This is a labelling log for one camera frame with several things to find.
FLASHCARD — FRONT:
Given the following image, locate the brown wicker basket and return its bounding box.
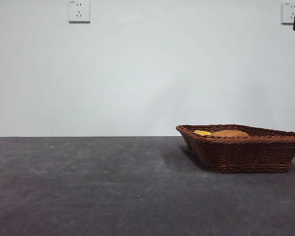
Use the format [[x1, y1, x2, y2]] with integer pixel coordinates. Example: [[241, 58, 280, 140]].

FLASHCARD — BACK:
[[176, 124, 295, 174]]

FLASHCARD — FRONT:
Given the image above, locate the white wall socket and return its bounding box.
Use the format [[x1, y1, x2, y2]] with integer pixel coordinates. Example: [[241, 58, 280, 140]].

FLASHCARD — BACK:
[[68, 0, 91, 24], [281, 2, 295, 25]]

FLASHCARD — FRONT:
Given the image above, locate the brown potato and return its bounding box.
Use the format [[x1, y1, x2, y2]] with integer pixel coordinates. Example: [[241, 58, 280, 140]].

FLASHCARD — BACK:
[[209, 130, 250, 139]]

